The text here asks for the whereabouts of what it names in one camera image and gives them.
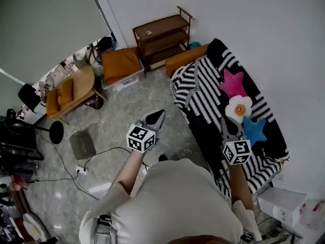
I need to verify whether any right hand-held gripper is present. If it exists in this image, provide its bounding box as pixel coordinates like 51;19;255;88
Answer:
220;116;252;166

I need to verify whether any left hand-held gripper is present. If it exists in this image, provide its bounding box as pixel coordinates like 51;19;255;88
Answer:
126;109;166;154

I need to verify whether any blue star pillow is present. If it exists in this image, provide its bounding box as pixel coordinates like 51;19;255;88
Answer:
242;115;268;148

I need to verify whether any fried egg plush pillow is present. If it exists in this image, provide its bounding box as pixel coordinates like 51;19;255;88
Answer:
225;95;253;125

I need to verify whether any pink star pillow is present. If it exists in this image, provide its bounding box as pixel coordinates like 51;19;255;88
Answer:
218;69;248;99

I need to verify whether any black white striped blanket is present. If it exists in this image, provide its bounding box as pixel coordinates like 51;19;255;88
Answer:
165;38;290;198

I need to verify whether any person's left forearm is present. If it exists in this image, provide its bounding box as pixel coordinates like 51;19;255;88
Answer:
109;148;147;196

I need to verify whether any person's right forearm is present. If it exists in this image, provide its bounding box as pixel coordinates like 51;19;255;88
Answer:
228;163;254;211

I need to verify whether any clear plastic storage box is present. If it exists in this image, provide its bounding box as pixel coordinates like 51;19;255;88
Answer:
101;64;146;93

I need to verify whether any dark brown bag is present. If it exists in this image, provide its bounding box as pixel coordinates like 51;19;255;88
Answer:
84;95;105;110

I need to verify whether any orange loose seat pad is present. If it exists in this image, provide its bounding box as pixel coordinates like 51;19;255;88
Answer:
101;47;143;85

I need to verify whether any person's white shirt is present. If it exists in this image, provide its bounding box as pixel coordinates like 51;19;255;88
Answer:
78;158;263;244

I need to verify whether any wooden lounge chair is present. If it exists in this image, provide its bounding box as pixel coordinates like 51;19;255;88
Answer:
45;65;108;126

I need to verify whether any white cardboard box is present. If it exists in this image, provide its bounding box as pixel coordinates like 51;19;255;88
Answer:
257;186;308;228

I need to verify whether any black bag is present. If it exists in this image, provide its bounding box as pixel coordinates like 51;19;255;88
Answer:
96;36;114;53

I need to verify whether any brown wooden shelf rack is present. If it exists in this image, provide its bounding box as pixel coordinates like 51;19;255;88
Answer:
132;6;196;72

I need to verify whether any black round base stand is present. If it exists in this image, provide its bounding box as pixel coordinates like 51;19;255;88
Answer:
15;120;64;145

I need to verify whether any white printed tote bag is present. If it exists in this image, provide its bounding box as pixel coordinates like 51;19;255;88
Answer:
38;80;55;104

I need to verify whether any clear plastic bag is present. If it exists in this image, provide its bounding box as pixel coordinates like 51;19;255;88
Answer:
299;199;325;231

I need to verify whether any black framed monitor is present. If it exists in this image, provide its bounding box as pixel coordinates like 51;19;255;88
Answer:
0;126;45;161

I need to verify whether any grey roller blind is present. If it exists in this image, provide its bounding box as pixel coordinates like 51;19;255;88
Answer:
0;0;113;86

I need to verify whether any white yellow egg pillow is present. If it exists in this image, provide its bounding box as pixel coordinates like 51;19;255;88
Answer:
22;212;53;242

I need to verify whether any black power cable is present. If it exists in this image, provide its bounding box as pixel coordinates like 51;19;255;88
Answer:
83;147;150;172
27;131;100;201

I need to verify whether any grey fabric strap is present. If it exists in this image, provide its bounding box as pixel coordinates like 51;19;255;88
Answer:
185;57;201;108

